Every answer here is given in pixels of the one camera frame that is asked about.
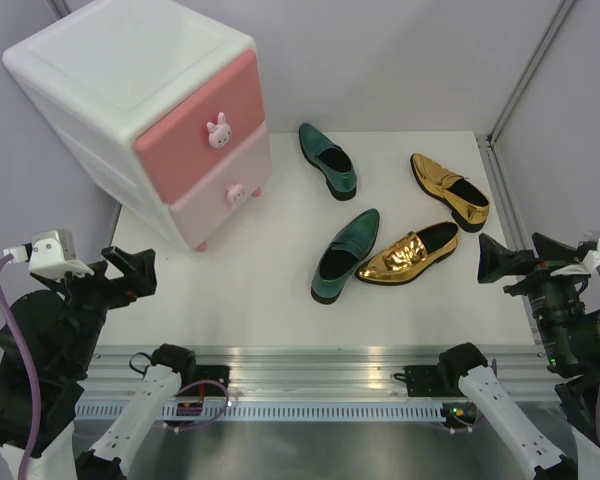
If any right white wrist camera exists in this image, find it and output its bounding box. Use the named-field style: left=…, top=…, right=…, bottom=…
left=551, top=231, right=600, bottom=276

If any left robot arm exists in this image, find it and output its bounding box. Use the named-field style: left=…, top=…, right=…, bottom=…
left=0, top=245, right=198, bottom=479

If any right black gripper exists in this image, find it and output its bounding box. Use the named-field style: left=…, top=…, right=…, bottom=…
left=477, top=230, right=596, bottom=367

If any green loafer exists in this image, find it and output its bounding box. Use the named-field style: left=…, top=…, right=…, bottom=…
left=310, top=208, right=380, bottom=305
left=298, top=123, right=358, bottom=201

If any white plastic shoe cabinet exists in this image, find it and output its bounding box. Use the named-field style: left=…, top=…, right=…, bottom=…
left=2, top=1, right=257, bottom=251

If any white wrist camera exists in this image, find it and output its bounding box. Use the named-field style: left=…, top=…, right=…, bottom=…
left=551, top=231, right=600, bottom=276
left=3, top=229, right=94, bottom=280

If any gold loafer far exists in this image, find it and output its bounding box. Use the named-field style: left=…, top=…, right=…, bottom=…
left=410, top=153, right=490, bottom=233

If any aluminium corner frame post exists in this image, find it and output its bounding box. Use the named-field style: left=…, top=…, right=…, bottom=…
left=484, top=0, right=579, bottom=148

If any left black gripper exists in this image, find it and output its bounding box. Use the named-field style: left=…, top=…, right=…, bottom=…
left=41, top=242, right=158, bottom=370

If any white slotted cable duct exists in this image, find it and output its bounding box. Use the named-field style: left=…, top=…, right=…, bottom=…
left=76, top=401, right=445, bottom=423

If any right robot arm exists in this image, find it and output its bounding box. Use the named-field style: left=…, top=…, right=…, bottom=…
left=436, top=232, right=600, bottom=479

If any light pink drawer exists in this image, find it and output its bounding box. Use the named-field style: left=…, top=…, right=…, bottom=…
left=169, top=124, right=272, bottom=249

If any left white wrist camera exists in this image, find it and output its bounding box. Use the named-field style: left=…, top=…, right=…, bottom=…
left=3, top=229, right=94, bottom=280

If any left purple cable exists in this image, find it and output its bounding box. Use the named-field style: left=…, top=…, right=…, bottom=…
left=0, top=253, right=42, bottom=480

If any gold loafer near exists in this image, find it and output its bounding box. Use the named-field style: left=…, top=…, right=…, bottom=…
left=355, top=221, right=460, bottom=286

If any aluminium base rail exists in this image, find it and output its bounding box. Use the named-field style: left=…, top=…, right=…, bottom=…
left=77, top=342, right=566, bottom=404

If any dark pink drawer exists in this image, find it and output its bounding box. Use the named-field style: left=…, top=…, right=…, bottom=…
left=134, top=49, right=265, bottom=204

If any gold loafer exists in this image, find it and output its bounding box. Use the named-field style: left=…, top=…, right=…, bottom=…
left=355, top=221, right=460, bottom=286
left=410, top=153, right=490, bottom=233

